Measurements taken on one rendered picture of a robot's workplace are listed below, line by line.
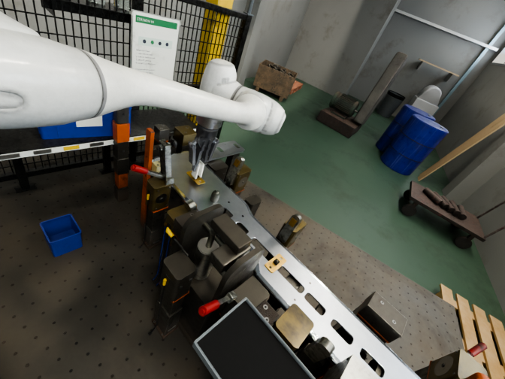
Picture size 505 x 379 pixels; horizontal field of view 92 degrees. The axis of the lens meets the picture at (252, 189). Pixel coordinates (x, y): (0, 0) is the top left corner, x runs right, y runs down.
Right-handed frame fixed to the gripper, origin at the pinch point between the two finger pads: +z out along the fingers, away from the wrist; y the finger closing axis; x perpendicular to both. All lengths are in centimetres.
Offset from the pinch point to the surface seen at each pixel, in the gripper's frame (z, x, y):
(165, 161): -9.5, -1.6, -16.3
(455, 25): -161, 109, 908
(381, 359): 6, -86, 3
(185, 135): 0.3, 23.5, 9.8
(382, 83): -3, 86, 500
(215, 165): 8.0, 7.6, 17.5
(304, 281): 6, -57, 3
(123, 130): -2.9, 28.5, -15.9
